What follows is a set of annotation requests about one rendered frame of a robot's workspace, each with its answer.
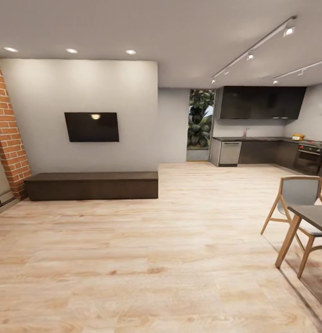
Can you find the wall mounted tv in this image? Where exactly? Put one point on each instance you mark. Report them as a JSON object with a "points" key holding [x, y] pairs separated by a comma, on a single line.
{"points": [[92, 126]]}

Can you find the cabinet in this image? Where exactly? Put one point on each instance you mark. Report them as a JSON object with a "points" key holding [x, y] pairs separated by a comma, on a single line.
{"points": [[239, 102], [88, 186], [282, 102]]}

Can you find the breakfast table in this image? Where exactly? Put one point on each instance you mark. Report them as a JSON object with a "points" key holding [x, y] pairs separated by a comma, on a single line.
{"points": [[312, 214]]}

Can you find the oven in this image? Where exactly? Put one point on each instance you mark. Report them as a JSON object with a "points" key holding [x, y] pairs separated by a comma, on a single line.
{"points": [[309, 157]]}

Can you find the popcorn bag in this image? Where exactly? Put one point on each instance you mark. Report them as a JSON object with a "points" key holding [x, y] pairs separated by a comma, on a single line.
{"points": [[298, 137]]}

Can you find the fixed window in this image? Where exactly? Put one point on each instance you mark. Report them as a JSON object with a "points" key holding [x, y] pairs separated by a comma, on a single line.
{"points": [[202, 107]]}

